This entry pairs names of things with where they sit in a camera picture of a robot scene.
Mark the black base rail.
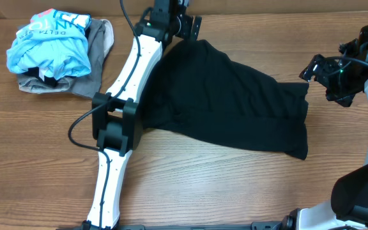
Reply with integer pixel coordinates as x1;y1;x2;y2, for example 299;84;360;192
56;220;284;230

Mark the light blue printed t-shirt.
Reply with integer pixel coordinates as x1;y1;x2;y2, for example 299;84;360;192
6;8;91;80

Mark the grey folded garment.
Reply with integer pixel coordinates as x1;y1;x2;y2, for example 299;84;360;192
17;18;107;101

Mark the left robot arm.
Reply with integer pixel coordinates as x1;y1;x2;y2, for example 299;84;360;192
81;0;202;229

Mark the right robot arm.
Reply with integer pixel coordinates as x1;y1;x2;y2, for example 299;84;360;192
261;25;368;229

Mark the black polo shirt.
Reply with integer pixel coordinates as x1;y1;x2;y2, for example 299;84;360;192
140;40;309;160

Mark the beige garment under pile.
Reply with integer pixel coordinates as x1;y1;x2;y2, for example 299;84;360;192
101;19;114;58

